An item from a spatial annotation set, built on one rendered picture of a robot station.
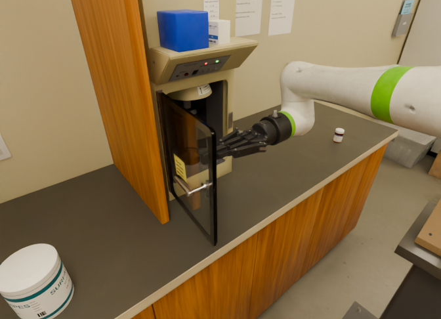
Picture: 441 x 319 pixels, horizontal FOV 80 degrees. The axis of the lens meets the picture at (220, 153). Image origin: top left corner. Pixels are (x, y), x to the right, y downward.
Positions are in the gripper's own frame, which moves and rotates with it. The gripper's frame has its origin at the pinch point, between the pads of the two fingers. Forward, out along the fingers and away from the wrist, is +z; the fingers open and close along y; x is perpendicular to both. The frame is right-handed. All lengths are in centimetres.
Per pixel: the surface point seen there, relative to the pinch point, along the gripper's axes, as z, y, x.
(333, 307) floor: -72, 23, 128
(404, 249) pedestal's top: -46, 41, 34
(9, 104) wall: 39, -70, -2
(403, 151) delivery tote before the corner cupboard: -266, -19, 111
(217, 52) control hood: -13.0, -15.2, -21.6
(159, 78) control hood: 2.6, -22.1, -15.3
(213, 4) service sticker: -20.2, -26.3, -32.7
